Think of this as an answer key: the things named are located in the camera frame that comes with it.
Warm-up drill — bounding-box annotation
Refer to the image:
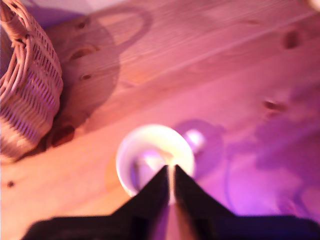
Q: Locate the cartoon print mug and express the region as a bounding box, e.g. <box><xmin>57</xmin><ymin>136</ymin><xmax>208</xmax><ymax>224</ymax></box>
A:
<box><xmin>115</xmin><ymin>124</ymin><xmax>207</xmax><ymax>205</ymax></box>

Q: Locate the wicker basket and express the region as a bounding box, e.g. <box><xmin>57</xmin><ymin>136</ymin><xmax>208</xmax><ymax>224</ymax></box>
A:
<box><xmin>0</xmin><ymin>0</ymin><xmax>64</xmax><ymax>163</ymax></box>

